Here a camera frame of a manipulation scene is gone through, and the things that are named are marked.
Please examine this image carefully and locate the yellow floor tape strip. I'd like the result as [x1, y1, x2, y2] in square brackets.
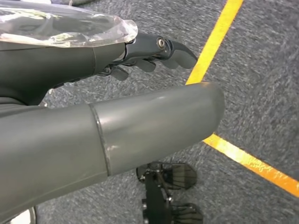
[186, 0, 299, 198]

